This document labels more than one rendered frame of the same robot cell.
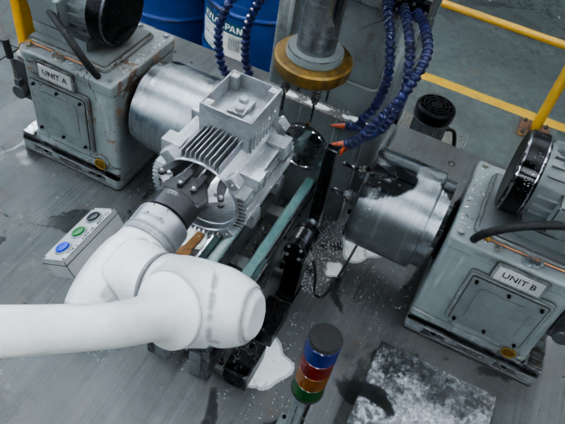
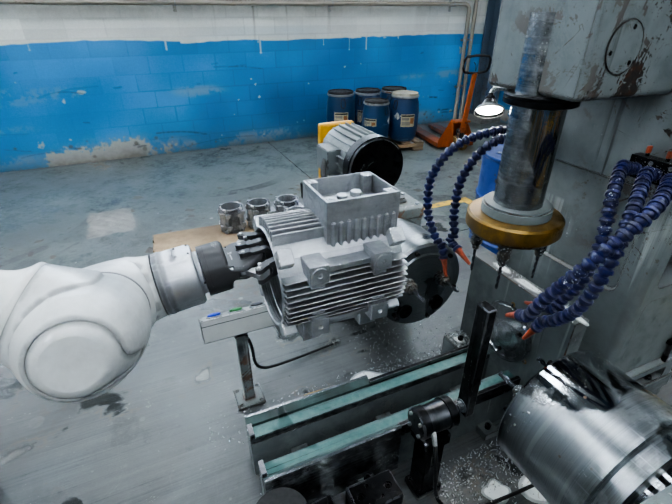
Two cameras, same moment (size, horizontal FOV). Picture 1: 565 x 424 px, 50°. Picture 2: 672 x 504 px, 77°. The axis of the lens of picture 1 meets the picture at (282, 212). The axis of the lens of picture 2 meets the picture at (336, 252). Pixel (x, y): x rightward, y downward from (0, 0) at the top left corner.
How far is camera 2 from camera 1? 0.68 m
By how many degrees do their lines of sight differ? 41
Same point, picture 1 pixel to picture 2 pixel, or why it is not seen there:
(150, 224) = (159, 257)
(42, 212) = not seen: hidden behind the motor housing
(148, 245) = (128, 268)
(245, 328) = (28, 363)
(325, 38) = (520, 184)
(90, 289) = not seen: hidden behind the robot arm
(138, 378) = (222, 475)
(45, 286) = (231, 363)
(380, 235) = (537, 458)
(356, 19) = (597, 197)
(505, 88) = not seen: outside the picture
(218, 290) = (48, 299)
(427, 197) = (625, 432)
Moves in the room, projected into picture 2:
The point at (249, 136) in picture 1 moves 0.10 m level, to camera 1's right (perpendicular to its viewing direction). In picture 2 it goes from (326, 220) to (377, 245)
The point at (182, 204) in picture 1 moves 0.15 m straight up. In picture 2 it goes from (209, 256) to (191, 149)
